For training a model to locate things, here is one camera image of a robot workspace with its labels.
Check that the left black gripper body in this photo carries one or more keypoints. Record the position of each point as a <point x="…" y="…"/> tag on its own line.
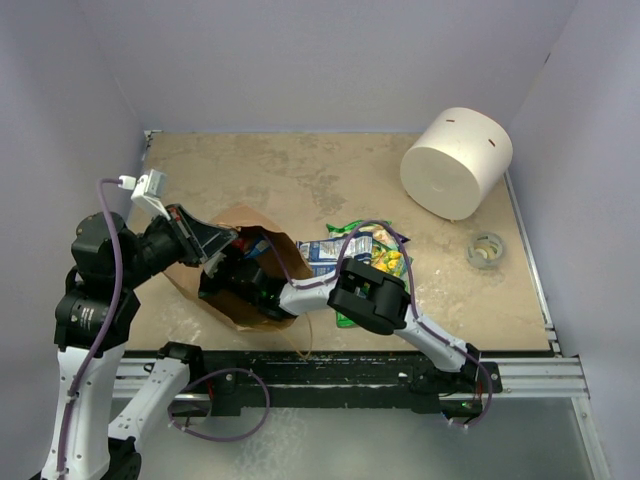
<point x="166" y="244"/>

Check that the small bright blue packet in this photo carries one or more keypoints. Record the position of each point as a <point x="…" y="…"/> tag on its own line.
<point x="252" y="247"/>

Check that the brown paper bag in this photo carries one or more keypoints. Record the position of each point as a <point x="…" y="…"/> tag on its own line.
<point x="280" y="250"/>

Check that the green Chuba chips bag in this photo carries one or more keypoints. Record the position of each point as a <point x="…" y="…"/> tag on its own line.
<point x="341" y="320"/>

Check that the green tea candy bag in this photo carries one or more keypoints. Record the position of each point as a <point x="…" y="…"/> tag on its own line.
<point x="386" y="255"/>

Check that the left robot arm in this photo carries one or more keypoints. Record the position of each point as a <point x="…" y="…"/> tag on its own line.
<point x="93" y="321"/>

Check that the white cylindrical container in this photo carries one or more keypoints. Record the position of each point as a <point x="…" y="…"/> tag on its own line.
<point x="456" y="162"/>

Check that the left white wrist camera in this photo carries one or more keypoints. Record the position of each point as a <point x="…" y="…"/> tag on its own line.
<point x="146" y="192"/>

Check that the black aluminium frame rail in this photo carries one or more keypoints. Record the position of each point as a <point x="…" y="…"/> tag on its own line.
<point x="233" y="380"/>

